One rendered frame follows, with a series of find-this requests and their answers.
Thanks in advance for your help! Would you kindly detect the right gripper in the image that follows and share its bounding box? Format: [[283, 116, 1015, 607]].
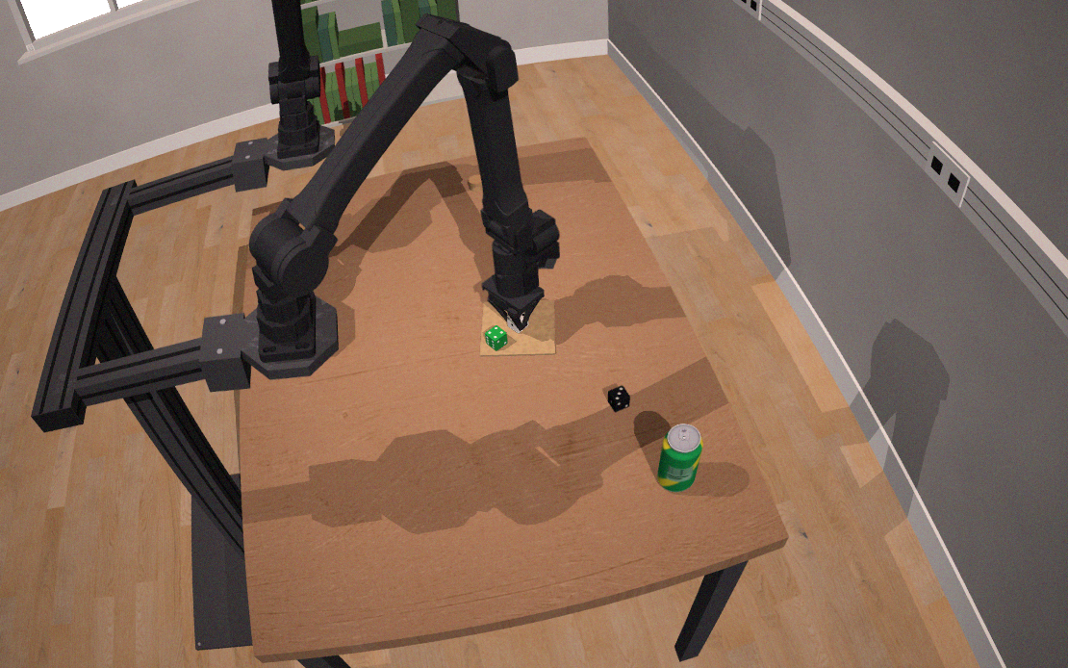
[[482, 267, 545, 331]]

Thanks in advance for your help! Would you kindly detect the black die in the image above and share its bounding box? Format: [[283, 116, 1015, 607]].
[[608, 386, 630, 411]]

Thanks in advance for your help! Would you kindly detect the white die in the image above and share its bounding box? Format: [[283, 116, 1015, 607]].
[[507, 313, 529, 333]]

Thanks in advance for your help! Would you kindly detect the green die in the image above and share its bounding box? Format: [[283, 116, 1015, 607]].
[[485, 325, 508, 351]]

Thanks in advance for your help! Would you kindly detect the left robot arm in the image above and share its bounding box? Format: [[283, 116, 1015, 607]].
[[268, 0, 320, 159]]

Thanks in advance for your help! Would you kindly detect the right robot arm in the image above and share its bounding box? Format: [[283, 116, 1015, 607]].
[[249, 13, 560, 363]]

